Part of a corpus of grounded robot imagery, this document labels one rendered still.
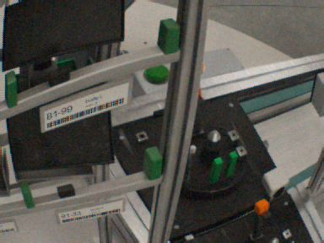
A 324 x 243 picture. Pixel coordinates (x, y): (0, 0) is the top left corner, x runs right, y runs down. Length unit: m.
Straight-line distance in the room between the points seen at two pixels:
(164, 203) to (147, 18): 0.89
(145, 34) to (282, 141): 0.43
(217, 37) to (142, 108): 0.38
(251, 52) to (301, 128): 0.29
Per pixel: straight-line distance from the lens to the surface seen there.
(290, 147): 1.26
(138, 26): 1.53
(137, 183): 0.67
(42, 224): 1.16
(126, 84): 0.56
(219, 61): 1.32
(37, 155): 0.67
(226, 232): 1.05
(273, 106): 1.29
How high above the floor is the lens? 1.85
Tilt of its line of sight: 48 degrees down
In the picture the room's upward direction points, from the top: 7 degrees clockwise
